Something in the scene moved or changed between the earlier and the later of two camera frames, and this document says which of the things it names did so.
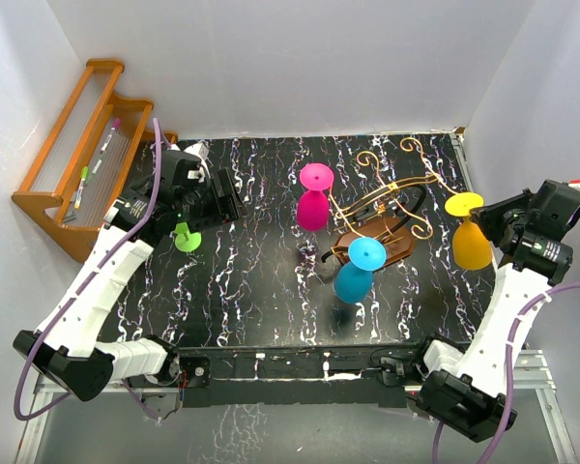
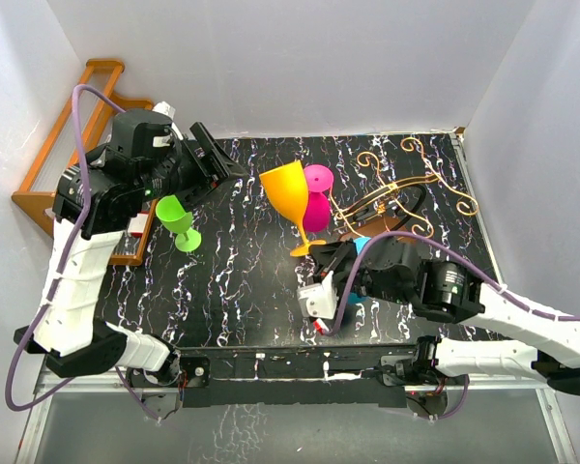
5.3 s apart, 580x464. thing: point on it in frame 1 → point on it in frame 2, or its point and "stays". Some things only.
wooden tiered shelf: [89, 158] stays
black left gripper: [228, 207] → [205, 181]
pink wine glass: [313, 208] stays
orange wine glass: [472, 246] → [287, 188]
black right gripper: [487, 216] → [331, 258]
